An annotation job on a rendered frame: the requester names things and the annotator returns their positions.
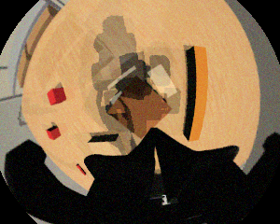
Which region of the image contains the red cube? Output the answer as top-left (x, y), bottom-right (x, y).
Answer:
top-left (47, 87), bottom-right (66, 105)
top-left (47, 126), bottom-right (61, 139)

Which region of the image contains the brown square block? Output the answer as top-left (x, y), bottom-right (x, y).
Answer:
top-left (107, 76), bottom-right (172, 138)

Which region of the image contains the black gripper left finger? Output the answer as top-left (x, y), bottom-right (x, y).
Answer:
top-left (84, 127), bottom-right (156, 199)

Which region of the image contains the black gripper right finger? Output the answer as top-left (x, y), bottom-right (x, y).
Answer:
top-left (154, 127), bottom-right (240, 204)

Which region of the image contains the tan board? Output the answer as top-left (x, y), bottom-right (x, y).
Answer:
top-left (88, 134), bottom-right (126, 156)

